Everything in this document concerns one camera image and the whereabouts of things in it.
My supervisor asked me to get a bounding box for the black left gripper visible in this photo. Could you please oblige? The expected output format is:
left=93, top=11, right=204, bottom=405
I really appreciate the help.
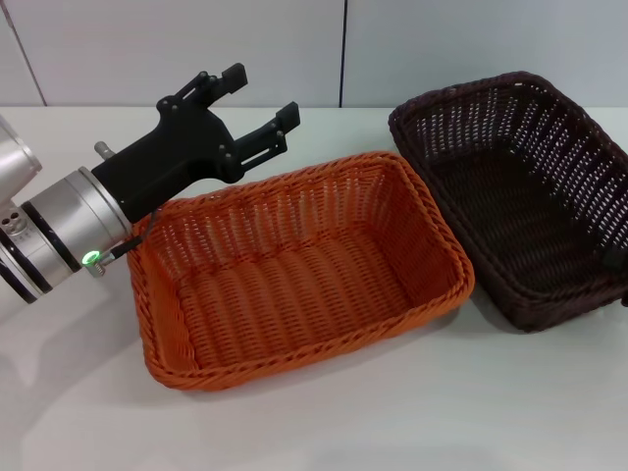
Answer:
left=90, top=62, right=301, bottom=222

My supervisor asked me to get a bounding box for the orange woven basket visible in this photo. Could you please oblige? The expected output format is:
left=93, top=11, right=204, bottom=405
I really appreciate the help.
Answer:
left=126, top=150, right=477, bottom=393

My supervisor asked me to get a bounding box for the dark brown woven basket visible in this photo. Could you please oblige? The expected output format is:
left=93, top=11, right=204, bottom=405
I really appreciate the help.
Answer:
left=387, top=71, right=628, bottom=335

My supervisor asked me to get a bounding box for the grey left arm cable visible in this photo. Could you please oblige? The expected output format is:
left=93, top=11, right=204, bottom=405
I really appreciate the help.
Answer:
left=85, top=205, right=161, bottom=279

